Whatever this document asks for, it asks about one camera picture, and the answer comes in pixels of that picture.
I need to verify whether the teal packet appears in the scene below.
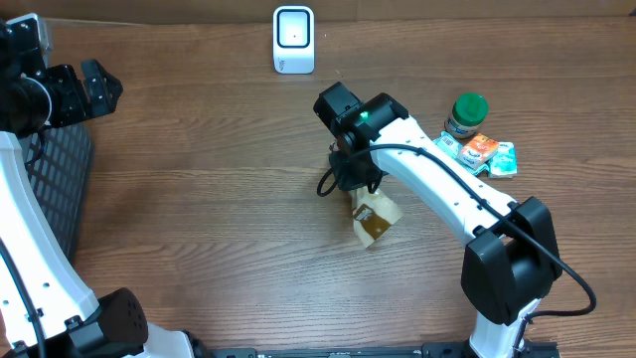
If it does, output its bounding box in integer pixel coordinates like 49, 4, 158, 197
488, 142, 518, 178

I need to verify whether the green lid jar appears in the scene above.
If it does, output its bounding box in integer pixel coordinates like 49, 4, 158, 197
444, 92, 489, 139

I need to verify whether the dark grey plastic basket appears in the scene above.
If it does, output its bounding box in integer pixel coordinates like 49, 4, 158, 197
19, 124, 94, 261

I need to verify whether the green wet wipes pack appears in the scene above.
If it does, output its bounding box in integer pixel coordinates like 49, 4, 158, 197
432, 131, 488, 176

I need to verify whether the beige paper pouch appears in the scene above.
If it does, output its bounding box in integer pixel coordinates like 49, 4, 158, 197
350, 187, 402, 248

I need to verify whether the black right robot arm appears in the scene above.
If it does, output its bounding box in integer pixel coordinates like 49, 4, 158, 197
313, 83, 562, 357

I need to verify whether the orange Kleenex tissue pack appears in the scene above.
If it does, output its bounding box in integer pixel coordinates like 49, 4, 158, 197
457, 133, 500, 170

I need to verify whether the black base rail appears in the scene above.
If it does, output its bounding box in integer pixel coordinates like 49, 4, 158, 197
210, 343, 470, 358

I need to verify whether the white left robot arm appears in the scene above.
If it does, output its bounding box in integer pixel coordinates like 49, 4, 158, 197
1, 13, 209, 358

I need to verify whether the white barcode scanner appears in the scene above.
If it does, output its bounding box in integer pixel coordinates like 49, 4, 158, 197
272, 5, 315, 75

